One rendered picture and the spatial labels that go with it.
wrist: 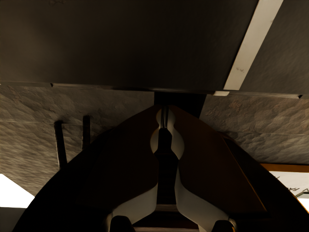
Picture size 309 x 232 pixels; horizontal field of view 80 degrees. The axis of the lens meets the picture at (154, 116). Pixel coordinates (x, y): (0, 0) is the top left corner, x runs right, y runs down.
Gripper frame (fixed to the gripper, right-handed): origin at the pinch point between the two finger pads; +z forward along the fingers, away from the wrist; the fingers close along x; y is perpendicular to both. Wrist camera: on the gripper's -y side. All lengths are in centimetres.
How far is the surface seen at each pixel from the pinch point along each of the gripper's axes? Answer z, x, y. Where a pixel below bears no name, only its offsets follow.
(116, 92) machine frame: 8.4, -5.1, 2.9
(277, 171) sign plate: 19.8, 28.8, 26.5
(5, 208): 351, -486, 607
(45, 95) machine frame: 8.8, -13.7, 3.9
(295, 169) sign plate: 20.4, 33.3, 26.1
